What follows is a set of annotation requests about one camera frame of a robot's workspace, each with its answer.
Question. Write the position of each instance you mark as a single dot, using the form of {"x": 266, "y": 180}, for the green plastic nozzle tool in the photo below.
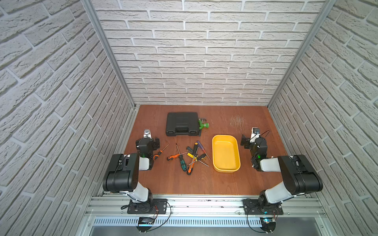
{"x": 203, "y": 124}

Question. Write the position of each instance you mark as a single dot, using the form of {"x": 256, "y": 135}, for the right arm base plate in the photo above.
{"x": 258, "y": 207}

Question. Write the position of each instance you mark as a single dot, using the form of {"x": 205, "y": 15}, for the small orange black screwdriver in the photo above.
{"x": 159, "y": 152}

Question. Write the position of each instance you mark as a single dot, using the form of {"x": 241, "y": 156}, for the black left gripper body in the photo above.
{"x": 148, "y": 141}

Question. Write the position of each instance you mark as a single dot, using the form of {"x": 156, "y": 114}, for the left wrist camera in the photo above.
{"x": 147, "y": 134}

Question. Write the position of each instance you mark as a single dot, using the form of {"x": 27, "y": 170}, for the black screwdriver yellow cap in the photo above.
{"x": 194, "y": 152}

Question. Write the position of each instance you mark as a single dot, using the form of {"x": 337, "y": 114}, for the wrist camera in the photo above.
{"x": 147, "y": 134}
{"x": 255, "y": 132}

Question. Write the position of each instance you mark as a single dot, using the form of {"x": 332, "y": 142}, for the black yellow stubby screwdriver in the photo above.
{"x": 200, "y": 157}

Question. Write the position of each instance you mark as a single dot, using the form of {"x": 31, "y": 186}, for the blue transparent red screwdriver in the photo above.
{"x": 203, "y": 149}

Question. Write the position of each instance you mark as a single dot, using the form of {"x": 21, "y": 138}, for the controller board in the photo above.
{"x": 268, "y": 224}
{"x": 145, "y": 222}

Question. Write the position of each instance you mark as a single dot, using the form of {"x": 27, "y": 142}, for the orange black long screwdriver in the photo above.
{"x": 190, "y": 169}

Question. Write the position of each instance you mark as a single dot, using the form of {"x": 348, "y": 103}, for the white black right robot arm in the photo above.
{"x": 298, "y": 174}

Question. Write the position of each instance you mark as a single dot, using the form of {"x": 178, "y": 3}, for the black plastic tool case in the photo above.
{"x": 182, "y": 123}

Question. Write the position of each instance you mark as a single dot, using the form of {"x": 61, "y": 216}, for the right controller board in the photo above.
{"x": 268, "y": 224}

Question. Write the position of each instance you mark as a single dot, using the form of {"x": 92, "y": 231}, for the green black screwdriver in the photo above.
{"x": 182, "y": 161}

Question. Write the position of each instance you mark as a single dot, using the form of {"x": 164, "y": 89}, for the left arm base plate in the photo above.
{"x": 157, "y": 206}

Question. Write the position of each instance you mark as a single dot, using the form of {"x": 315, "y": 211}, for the orange black left screwdriver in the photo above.
{"x": 172, "y": 157}

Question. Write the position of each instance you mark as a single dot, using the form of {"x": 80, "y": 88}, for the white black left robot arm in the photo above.
{"x": 122, "y": 175}

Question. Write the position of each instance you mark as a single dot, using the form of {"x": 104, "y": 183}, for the left controller board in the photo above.
{"x": 145, "y": 222}

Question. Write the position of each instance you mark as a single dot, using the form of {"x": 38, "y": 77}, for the black yellow dotted screwdriver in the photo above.
{"x": 190, "y": 150}

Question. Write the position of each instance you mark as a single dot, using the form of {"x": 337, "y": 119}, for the aluminium front rail frame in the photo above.
{"x": 196, "y": 215}

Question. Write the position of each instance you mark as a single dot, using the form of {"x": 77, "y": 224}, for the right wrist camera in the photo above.
{"x": 255, "y": 132}

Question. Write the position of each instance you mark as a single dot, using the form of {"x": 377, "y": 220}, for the yellow plastic storage box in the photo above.
{"x": 226, "y": 157}

